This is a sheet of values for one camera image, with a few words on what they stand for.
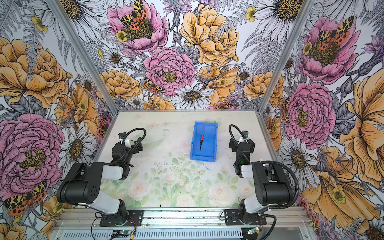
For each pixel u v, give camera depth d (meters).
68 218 0.76
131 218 0.73
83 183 0.46
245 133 0.79
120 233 0.71
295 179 0.43
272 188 0.45
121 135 0.79
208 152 1.00
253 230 0.72
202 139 1.03
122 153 0.72
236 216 0.75
